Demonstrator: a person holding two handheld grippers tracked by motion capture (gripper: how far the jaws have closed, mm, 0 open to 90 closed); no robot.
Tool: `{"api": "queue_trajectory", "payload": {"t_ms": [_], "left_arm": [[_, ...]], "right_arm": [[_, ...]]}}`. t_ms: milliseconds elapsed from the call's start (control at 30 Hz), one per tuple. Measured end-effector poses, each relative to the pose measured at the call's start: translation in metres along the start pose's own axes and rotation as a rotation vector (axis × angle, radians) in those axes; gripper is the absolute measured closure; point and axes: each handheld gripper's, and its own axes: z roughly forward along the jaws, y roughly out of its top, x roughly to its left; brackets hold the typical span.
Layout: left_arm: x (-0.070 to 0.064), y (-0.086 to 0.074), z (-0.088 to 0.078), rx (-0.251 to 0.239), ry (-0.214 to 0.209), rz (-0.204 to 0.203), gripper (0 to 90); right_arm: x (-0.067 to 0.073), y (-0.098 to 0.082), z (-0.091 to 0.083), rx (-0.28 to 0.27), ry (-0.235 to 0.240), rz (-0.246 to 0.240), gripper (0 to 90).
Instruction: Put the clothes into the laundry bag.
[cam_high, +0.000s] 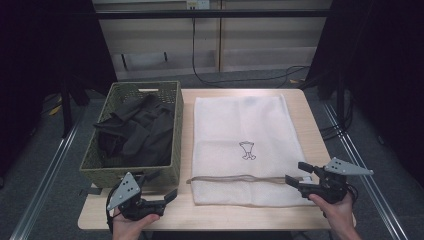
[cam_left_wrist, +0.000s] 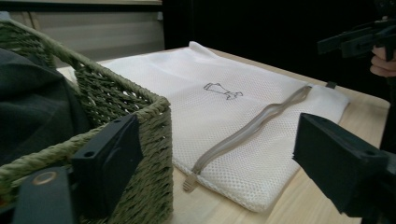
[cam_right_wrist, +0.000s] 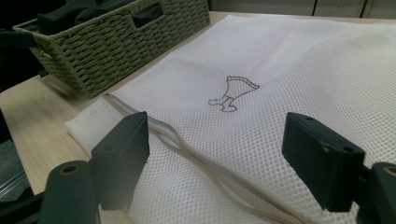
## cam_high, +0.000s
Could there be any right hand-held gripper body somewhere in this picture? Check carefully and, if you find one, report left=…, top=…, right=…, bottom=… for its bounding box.
left=299, top=157, right=375, bottom=204

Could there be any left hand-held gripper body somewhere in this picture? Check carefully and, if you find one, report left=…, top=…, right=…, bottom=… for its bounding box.
left=106, top=172, right=166, bottom=222

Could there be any dark cloth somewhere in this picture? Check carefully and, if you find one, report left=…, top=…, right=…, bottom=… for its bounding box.
left=93, top=93, right=176, bottom=168

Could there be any green woven basket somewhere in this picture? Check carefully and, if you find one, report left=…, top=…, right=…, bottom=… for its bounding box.
left=79, top=80, right=185, bottom=189

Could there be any white mesh laundry bag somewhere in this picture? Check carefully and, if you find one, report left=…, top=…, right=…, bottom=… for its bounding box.
left=185, top=93, right=316, bottom=208

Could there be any person's right hand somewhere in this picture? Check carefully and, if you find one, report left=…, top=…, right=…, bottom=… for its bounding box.
left=308, top=193, right=356, bottom=232

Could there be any person's left hand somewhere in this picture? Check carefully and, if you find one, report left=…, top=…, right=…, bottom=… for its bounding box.
left=112, top=212, right=162, bottom=240

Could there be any black metal stand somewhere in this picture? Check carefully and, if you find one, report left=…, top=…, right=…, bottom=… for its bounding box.
left=59, top=74, right=92, bottom=140
left=334, top=66, right=348, bottom=128

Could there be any black curtain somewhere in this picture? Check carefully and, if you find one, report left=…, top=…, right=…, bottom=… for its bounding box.
left=304, top=0, right=424, bottom=188
left=0, top=0, right=118, bottom=179

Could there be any black horizontal bar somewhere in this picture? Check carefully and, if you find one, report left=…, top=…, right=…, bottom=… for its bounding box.
left=94, top=9, right=332, bottom=20

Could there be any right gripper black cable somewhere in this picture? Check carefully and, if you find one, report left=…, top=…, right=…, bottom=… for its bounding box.
left=345, top=184, right=360, bottom=205

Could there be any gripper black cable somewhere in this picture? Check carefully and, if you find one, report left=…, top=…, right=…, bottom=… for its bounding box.
left=345, top=184, right=360, bottom=205
left=105, top=185, right=122, bottom=234

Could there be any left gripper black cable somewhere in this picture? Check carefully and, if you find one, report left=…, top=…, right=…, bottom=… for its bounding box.
left=105, top=185, right=122, bottom=234

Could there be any grey table bracket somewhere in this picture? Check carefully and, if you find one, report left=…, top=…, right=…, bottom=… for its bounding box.
left=78, top=187, right=103, bottom=197

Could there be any silver floor rail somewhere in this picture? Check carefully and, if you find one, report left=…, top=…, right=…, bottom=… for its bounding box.
left=321, top=101, right=410, bottom=240
left=9, top=113, right=85, bottom=240

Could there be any bundle of black floor cables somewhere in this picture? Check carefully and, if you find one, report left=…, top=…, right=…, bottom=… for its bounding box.
left=318, top=96, right=355, bottom=142

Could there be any black hanging wall cable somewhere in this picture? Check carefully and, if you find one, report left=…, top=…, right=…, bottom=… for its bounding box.
left=191, top=18, right=312, bottom=89

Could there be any white wall outlet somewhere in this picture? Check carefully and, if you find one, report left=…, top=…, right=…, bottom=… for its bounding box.
left=185, top=0, right=211, bottom=10

